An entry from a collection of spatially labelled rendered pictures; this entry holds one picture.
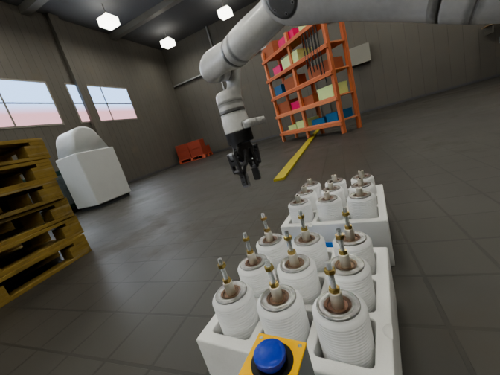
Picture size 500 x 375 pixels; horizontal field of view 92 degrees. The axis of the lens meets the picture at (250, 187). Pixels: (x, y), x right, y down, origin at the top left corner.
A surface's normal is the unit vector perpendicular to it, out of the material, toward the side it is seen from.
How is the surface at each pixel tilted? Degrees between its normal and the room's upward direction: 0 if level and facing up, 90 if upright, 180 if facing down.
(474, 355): 0
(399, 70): 90
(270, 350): 0
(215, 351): 90
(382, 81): 90
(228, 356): 90
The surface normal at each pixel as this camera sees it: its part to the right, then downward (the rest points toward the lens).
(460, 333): -0.27, -0.94
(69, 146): -0.40, 0.14
